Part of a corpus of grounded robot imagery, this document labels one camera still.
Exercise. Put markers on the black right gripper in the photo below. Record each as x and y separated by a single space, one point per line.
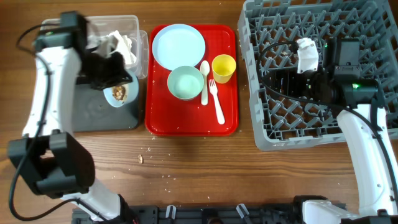
283 76

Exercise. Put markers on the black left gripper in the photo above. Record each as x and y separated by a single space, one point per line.
116 77

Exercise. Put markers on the light blue bowl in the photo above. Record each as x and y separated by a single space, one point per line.
132 91

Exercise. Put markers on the white napkin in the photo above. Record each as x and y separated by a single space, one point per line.
114 42

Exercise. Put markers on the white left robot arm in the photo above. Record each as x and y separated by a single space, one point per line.
47 156

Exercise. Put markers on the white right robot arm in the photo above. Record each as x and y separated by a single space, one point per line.
359 107

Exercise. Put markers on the black waste tray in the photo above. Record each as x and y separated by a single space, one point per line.
92 112

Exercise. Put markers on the grey dishwasher rack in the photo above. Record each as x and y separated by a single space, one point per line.
264 29

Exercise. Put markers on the food scraps with rice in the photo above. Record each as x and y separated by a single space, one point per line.
119 92

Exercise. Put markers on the clear plastic bin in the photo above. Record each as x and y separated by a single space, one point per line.
133 37

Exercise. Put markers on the yellow plastic cup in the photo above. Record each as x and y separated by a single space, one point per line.
223 66

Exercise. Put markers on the cream plastic fork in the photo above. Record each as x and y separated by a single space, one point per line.
214 93

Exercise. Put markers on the light blue plate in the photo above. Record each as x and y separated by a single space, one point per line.
178 45

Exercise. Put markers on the green bowl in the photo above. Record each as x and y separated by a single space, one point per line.
185 83

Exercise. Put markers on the cream plastic spoon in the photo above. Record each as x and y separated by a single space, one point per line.
204 69

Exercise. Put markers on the red plastic tray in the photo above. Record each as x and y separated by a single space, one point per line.
166 115

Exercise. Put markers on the brown food crumb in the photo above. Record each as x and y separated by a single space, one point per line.
140 159

